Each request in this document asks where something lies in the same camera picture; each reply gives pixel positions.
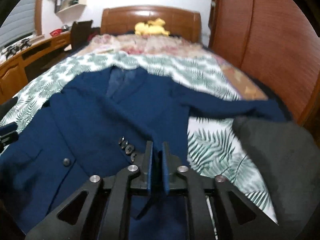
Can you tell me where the floral quilt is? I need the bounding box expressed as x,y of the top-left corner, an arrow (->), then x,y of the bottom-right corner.
82,33 -> 267,99

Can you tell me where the wooden louvred wardrobe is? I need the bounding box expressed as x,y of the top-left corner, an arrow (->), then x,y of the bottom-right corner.
208,0 -> 320,133

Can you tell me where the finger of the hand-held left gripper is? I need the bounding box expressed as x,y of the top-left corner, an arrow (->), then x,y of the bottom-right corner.
0,122 -> 19,151

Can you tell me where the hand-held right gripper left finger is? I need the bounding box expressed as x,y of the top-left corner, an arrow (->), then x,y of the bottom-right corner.
25,141 -> 153,240

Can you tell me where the yellow plush toy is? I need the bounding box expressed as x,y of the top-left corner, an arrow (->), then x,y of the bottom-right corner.
134,18 -> 171,36

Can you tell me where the grey window blind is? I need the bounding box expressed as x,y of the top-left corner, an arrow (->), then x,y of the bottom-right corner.
0,0 -> 42,48

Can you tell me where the wooden desk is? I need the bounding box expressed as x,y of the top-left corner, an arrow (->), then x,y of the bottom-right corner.
0,31 -> 73,104

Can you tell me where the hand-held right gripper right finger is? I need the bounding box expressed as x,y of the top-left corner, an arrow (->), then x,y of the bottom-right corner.
162,141 -> 292,240

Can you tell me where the navy blue suit jacket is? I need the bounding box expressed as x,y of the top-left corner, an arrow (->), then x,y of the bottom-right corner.
0,66 -> 287,240

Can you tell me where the dark grey cloth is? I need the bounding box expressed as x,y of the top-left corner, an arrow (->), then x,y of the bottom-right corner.
232,116 -> 320,232

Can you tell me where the wooden headboard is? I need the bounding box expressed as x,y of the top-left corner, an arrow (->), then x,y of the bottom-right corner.
101,5 -> 202,43

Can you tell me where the leaf print bed sheet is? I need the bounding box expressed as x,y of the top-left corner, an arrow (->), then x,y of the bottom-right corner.
0,52 -> 279,224

